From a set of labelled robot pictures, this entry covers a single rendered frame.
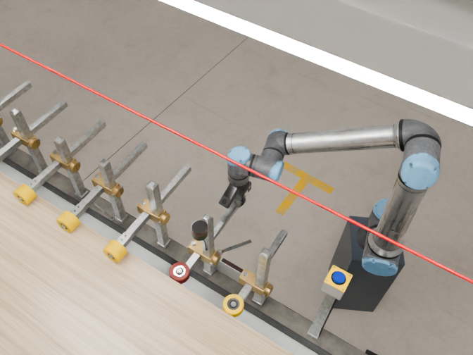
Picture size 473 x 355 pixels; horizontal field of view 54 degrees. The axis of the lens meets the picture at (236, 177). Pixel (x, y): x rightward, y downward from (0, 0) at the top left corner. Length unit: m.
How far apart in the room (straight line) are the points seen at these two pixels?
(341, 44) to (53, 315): 1.64
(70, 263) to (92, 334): 0.31
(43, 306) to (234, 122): 2.14
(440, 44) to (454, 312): 2.73
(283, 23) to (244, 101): 3.30
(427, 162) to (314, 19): 1.21
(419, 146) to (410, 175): 0.10
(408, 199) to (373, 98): 2.28
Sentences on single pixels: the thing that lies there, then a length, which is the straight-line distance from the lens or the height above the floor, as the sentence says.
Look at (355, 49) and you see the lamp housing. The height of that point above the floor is 2.34.
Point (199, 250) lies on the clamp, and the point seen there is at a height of 0.87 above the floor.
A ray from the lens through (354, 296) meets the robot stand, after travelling 2.71.
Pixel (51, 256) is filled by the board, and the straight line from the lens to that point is 2.03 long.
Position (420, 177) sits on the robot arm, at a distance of 1.64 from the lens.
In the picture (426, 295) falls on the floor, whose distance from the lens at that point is 3.06.
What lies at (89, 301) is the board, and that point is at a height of 0.90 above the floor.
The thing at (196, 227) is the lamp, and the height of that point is 1.14.
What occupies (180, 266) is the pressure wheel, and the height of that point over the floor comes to 0.91.
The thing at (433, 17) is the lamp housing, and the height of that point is 2.38.
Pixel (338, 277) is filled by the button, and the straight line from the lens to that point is 1.55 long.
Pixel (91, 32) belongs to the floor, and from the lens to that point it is 4.58.
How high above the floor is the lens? 2.60
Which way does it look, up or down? 53 degrees down
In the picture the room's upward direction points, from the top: 2 degrees clockwise
